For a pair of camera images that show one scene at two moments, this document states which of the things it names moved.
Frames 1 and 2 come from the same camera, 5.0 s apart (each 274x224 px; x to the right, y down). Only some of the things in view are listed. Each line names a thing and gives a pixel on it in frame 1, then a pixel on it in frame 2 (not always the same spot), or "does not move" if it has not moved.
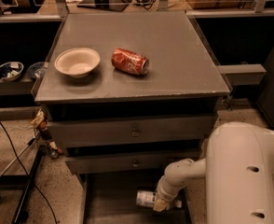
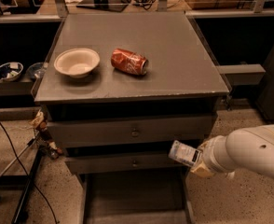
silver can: (145, 198) to (184, 153)
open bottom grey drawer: (109, 196) does not move
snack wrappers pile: (39, 122) does not move
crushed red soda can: (130, 62) does not move
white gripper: (164, 196) to (209, 157)
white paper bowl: (78, 62) does not move
